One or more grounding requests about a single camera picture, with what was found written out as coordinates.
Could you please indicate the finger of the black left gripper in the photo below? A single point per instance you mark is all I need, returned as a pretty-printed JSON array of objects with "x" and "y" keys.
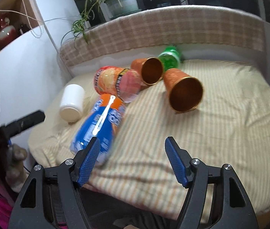
[{"x": 22, "y": 124}]

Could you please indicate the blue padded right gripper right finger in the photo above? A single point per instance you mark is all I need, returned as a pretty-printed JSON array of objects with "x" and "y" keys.
[{"x": 230, "y": 207}]

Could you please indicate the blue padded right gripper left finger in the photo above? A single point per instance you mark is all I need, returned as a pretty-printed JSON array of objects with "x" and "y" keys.
[{"x": 50, "y": 196}]

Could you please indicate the blue orange label bottle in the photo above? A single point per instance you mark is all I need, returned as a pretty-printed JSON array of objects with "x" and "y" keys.
[{"x": 103, "y": 122}]

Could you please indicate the red orange snack cup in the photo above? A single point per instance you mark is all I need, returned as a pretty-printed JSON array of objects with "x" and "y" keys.
[{"x": 124, "y": 83}]

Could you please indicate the near orange gold-rimmed cup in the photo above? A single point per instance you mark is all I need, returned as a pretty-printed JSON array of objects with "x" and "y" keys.
[{"x": 184, "y": 91}]

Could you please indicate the orange gold-rimmed cup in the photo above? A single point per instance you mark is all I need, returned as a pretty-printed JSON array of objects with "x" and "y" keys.
[
  {"x": 151, "y": 70},
  {"x": 184, "y": 91}
]

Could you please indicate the far orange gold-rimmed cup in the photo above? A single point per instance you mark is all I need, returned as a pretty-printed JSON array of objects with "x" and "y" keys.
[{"x": 151, "y": 70}]

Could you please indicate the person's left hand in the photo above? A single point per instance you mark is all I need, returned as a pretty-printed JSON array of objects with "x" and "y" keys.
[{"x": 15, "y": 172}]

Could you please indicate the white plastic jar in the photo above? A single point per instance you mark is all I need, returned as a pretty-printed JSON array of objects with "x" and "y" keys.
[{"x": 71, "y": 105}]

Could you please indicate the striped yellow bed sheet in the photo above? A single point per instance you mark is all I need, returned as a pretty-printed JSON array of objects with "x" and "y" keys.
[{"x": 231, "y": 125}]

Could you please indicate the red white ceramic vase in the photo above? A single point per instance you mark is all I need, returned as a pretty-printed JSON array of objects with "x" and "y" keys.
[{"x": 8, "y": 32}]

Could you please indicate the green plastic bottle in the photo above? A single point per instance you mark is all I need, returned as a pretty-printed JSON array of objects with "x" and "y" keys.
[{"x": 170, "y": 58}]

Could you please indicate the potted spider plant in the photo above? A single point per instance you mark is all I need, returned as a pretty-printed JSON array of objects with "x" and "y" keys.
[{"x": 117, "y": 8}]

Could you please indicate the plaid beige sill cloth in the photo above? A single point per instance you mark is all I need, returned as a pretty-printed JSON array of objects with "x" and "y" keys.
[{"x": 172, "y": 25}]

